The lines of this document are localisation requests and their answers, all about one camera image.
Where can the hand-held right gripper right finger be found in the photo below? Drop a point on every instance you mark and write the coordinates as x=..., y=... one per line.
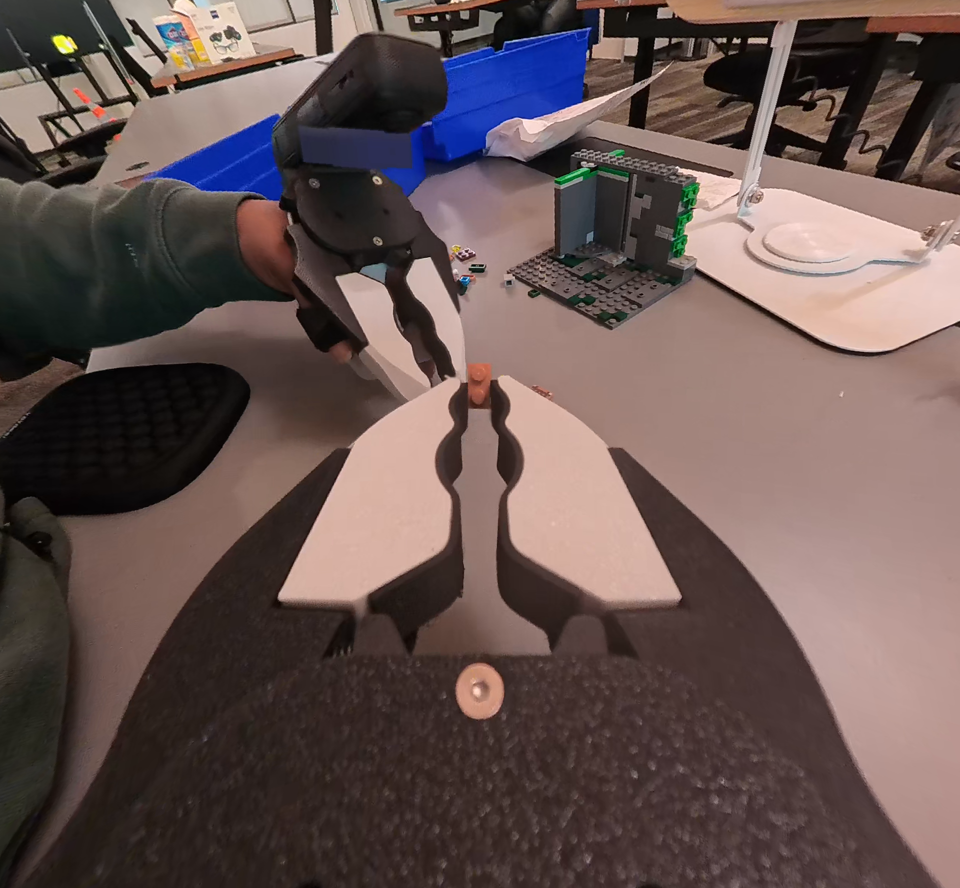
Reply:
x=585, y=521

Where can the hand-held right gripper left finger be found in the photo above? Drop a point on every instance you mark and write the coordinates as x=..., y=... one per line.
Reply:
x=367, y=521

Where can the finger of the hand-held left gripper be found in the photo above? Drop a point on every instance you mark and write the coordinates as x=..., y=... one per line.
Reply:
x=371, y=326
x=444, y=303

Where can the grey desk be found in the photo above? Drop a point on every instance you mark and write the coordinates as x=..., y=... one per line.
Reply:
x=750, y=416

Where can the wooden office desk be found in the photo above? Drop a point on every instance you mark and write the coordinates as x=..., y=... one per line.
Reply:
x=622, y=3

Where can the person's left hand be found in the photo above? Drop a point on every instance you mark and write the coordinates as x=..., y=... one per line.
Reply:
x=266, y=243

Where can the scattered small toy bricks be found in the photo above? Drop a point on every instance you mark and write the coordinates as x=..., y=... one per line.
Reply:
x=466, y=266

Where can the grey toy rock structure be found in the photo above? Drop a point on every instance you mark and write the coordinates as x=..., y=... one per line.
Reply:
x=600, y=206

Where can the wooden side table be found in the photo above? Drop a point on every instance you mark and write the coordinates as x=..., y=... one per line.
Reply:
x=225, y=63

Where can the white printed paper bag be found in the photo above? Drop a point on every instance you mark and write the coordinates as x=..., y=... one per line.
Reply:
x=562, y=123

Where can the white glasses box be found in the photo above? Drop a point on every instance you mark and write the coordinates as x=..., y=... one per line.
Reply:
x=217, y=33

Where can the wooden office table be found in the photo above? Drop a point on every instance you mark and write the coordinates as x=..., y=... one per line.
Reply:
x=480, y=0

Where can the blue white wipes pack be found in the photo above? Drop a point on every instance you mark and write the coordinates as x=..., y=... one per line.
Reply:
x=171, y=41

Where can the black mesh wrist rest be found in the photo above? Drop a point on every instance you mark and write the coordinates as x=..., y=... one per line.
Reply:
x=112, y=438

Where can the small printed paper sheet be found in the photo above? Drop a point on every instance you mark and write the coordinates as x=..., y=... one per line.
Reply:
x=716, y=191

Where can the person's green hoodie torso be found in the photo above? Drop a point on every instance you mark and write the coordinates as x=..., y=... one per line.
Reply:
x=30, y=640

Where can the black office chair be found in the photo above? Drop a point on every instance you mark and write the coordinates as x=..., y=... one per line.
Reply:
x=765, y=78

